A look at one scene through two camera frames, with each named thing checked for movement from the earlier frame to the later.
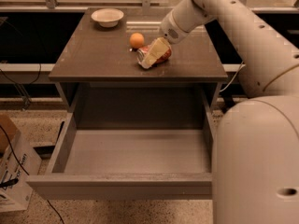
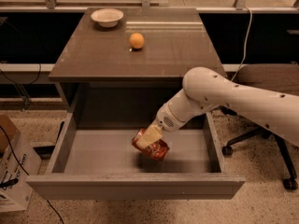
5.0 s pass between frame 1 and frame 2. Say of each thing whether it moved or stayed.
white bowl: stayed
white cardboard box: stayed
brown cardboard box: stayed
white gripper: moved
